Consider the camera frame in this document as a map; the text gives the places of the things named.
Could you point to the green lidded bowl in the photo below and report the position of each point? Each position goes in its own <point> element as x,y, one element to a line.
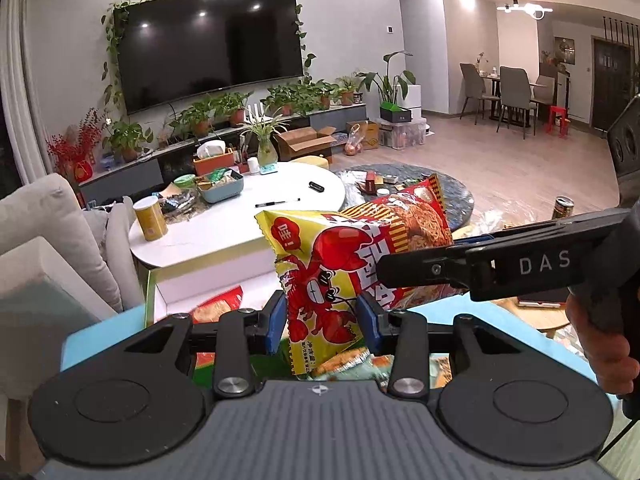
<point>184,180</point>

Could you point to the red stool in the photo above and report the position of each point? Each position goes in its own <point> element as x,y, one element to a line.
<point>557,117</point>

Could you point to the small red box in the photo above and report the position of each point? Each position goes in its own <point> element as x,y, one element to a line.
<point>371,182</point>

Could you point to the black pen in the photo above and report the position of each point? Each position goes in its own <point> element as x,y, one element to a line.
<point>277,203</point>

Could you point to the tall broad-leaf plant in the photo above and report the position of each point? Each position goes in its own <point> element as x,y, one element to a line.
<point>387,82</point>

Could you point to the drink can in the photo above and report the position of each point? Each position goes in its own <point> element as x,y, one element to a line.
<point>562,209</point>

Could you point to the light grey sofa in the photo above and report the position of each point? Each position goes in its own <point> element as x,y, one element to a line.
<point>45,240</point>

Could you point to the teal basket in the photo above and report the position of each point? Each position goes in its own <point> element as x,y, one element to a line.
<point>222,192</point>

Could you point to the ceiling lamp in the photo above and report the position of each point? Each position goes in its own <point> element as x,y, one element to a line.
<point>530,9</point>

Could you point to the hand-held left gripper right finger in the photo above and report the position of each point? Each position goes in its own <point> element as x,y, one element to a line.
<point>367,322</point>

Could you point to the yellow crayfish print snack packet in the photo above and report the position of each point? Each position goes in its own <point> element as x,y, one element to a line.
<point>325,260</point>

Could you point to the person's right hand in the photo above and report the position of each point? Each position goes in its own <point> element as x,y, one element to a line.
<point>600,360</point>

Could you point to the wall television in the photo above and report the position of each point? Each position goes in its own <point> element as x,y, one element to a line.
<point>210,45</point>

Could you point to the open cardboard box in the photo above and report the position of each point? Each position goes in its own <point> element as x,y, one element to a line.
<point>300,144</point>

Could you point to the orange tissue box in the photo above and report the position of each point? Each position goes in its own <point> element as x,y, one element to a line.
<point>212,164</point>

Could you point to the white round table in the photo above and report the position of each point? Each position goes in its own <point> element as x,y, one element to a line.
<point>225,230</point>

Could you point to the grey dining chair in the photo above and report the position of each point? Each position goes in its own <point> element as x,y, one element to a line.
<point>515,87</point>
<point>472,82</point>

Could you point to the black and green box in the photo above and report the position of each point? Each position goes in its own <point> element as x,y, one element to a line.
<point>395,112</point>

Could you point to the red flower arrangement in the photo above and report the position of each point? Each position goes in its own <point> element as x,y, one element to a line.
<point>70,152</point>

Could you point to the white curtain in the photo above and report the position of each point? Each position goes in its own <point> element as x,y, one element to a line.
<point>20,85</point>

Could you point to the yellow cylindrical can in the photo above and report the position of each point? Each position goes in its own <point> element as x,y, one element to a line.
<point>150,220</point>

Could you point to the pale green snack packet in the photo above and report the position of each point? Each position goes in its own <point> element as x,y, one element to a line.
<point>350,367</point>

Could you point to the plastic bag of oranges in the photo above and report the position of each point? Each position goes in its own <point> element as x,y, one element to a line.
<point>352,144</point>

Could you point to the pile of shiny wrappers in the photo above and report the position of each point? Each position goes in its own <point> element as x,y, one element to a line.
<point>177,202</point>

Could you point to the dark marble round table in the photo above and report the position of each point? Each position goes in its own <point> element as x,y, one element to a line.
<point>450,195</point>

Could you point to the round wooden table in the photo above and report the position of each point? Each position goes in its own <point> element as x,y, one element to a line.
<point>540,317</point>

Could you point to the small white cup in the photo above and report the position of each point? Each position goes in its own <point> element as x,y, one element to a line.
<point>253,166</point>

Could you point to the yellow carton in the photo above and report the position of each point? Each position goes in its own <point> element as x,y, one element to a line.
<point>371,135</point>

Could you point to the dining table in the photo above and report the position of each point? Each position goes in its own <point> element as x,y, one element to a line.
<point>541,84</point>

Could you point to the grey television cabinet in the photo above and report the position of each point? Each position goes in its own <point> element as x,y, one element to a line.
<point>125,177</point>

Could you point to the glass vase with spider plant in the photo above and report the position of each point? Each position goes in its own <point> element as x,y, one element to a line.
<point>266,150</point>

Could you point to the clear storage boxes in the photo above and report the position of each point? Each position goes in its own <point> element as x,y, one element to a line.
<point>407,134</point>

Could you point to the orange-red snack packet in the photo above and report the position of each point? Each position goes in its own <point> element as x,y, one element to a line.
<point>220,306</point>

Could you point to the yellow round cushion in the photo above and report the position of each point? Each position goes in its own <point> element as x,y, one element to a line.
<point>312,161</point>

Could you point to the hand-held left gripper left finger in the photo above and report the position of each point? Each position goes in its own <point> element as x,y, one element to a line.
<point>276,322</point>

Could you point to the white air purifier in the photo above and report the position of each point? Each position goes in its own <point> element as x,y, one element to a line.
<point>413,96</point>

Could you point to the green gift box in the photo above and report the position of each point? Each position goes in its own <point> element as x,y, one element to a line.
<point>200,285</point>

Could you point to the row of potted plants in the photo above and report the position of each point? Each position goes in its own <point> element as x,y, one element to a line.
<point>127,135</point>

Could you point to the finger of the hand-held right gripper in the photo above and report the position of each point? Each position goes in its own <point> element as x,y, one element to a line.
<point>430,267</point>
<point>550,227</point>

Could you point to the dark wooden door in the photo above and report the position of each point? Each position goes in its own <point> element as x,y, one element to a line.
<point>610,85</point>

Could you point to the trailing green vine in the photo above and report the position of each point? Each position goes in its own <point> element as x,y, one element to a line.
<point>111,25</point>

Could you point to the small black lighter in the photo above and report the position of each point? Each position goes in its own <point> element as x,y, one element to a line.
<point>316,186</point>

